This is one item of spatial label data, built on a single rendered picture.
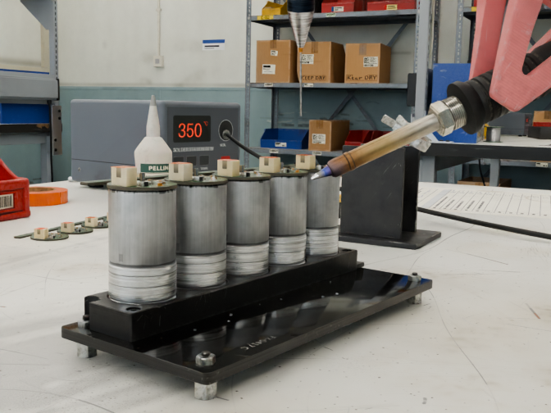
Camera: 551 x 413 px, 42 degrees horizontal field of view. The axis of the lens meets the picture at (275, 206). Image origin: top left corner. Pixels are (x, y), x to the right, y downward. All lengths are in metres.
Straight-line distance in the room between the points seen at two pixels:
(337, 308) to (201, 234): 0.06
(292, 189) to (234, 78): 5.22
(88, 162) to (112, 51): 5.41
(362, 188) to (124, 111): 0.32
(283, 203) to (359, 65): 4.37
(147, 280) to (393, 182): 0.27
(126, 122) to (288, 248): 0.44
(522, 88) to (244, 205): 0.13
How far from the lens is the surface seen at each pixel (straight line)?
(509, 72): 0.32
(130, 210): 0.25
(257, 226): 0.30
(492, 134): 2.41
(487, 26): 0.35
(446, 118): 0.32
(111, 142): 0.76
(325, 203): 0.34
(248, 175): 0.29
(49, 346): 0.29
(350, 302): 0.30
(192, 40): 5.74
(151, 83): 5.94
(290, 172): 0.32
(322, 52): 4.76
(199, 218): 0.27
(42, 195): 0.66
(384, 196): 0.49
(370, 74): 4.65
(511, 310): 0.35
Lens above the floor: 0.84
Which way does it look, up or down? 8 degrees down
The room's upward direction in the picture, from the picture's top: 1 degrees clockwise
